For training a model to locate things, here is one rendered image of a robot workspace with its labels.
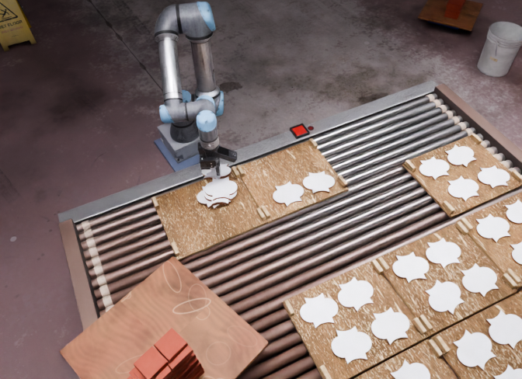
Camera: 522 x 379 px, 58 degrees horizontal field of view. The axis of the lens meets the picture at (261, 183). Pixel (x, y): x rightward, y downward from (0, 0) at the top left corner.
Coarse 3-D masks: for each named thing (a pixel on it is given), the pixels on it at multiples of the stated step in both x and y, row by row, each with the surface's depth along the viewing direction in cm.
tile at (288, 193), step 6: (276, 186) 212; (282, 186) 212; (288, 186) 212; (294, 186) 212; (300, 186) 212; (276, 192) 210; (282, 192) 210; (288, 192) 210; (294, 192) 210; (300, 192) 210; (276, 198) 208; (282, 198) 208; (288, 198) 208; (294, 198) 208; (300, 198) 208; (288, 204) 206
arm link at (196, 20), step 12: (180, 12) 187; (192, 12) 188; (204, 12) 188; (180, 24) 189; (192, 24) 189; (204, 24) 190; (192, 36) 193; (204, 36) 194; (192, 48) 200; (204, 48) 199; (204, 60) 202; (204, 72) 206; (204, 84) 210; (216, 96) 215; (216, 108) 217
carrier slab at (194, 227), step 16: (176, 192) 213; (192, 192) 213; (240, 192) 212; (160, 208) 208; (176, 208) 207; (192, 208) 207; (224, 208) 207; (240, 208) 207; (176, 224) 202; (192, 224) 202; (208, 224) 201; (224, 224) 201; (240, 224) 201; (256, 224) 201; (176, 240) 197; (192, 240) 197; (208, 240) 196; (224, 240) 197
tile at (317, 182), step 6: (312, 174) 217; (318, 174) 216; (324, 174) 216; (306, 180) 214; (312, 180) 214; (318, 180) 214; (324, 180) 214; (330, 180) 214; (306, 186) 212; (312, 186) 212; (318, 186) 212; (324, 186) 212; (330, 186) 212; (312, 192) 211; (318, 192) 211
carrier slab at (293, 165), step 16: (304, 144) 230; (256, 160) 224; (272, 160) 224; (288, 160) 224; (304, 160) 224; (320, 160) 223; (240, 176) 219; (256, 176) 218; (272, 176) 218; (288, 176) 217; (304, 176) 217; (336, 176) 217; (256, 192) 212; (272, 192) 212; (304, 192) 211; (320, 192) 211; (336, 192) 211; (272, 208) 206; (288, 208) 206; (304, 208) 207
